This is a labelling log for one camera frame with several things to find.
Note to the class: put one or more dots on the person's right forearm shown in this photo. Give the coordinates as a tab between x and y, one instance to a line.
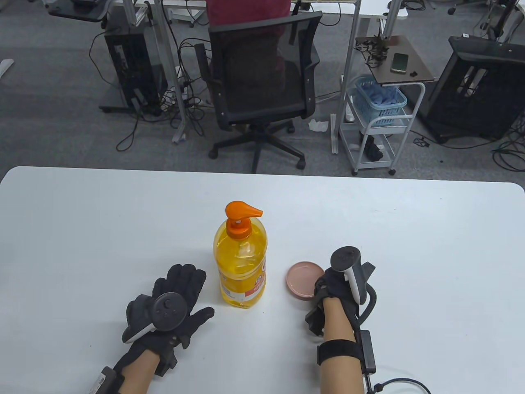
336	324

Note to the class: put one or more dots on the black computer tower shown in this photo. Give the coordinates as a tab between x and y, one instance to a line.
131	61

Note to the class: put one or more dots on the yellow dish soap pump bottle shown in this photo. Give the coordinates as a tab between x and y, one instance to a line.
240	266

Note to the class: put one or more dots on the pink seasoning dish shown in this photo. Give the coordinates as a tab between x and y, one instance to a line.
303	279

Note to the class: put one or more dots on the person's left hand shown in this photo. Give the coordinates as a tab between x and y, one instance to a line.
184	283

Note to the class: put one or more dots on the smartphone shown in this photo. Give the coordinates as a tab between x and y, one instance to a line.
399	62

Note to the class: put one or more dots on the black cloth item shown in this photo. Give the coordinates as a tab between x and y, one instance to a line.
372	150

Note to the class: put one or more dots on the small black floor bracket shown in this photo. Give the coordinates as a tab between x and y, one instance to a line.
421	142

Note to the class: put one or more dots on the black wrist camera band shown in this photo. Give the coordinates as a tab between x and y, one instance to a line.
104	381
340	352

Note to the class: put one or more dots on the brown tray board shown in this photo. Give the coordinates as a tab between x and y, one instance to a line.
418	61

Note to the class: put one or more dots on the black slatted computer case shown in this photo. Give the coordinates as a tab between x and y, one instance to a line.
471	102

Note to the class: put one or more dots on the black mesh office chair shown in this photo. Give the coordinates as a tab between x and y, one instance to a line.
262	69

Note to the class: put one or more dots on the black round tracker controller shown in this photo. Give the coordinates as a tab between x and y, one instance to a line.
168	310
346	258

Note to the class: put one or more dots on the person's right hand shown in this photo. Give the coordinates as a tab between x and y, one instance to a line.
336	285

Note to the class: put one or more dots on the person's left forearm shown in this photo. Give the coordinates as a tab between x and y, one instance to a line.
137	375

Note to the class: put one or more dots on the white flat object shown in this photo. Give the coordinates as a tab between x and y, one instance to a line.
5	67

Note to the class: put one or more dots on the blue plastic basket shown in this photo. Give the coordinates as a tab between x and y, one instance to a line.
381	104

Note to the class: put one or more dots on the aluminium desk leg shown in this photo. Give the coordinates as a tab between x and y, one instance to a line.
172	69
346	69

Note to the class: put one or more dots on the white rolling cart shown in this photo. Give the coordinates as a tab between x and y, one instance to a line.
404	131

